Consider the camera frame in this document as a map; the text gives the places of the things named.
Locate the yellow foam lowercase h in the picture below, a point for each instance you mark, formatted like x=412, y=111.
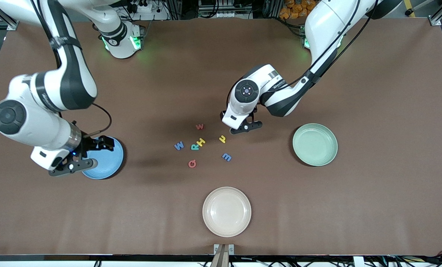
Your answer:
x=222, y=139

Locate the blue foam letter m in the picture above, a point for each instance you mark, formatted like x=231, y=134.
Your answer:
x=226, y=157

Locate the yellow foam uppercase H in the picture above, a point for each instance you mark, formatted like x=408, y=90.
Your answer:
x=201, y=142

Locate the blue foam uppercase W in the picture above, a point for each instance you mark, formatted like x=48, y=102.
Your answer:
x=179, y=145

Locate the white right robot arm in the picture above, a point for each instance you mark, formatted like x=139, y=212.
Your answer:
x=39, y=129

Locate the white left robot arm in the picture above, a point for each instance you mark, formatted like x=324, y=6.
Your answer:
x=324, y=26

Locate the blue plate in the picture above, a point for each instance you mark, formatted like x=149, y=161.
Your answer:
x=105, y=167

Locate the red foam lowercase w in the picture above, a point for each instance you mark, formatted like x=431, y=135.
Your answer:
x=200, y=127

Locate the green plate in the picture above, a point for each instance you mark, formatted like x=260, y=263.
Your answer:
x=314, y=144

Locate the cream plate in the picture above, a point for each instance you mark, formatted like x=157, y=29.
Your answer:
x=226, y=211

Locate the teal foam letter R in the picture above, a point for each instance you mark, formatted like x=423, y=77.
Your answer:
x=194, y=147

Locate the brown table mat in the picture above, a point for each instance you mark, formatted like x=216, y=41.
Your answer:
x=57, y=222

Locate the red foam letter Q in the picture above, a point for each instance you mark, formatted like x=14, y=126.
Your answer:
x=189, y=163

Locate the white vented device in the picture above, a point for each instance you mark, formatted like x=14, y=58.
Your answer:
x=220, y=13

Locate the orange objects pile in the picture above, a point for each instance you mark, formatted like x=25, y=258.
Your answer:
x=291, y=11

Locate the white power strip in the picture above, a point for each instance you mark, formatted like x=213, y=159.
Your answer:
x=146, y=15

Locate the metal mount bracket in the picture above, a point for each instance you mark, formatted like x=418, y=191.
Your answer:
x=223, y=256

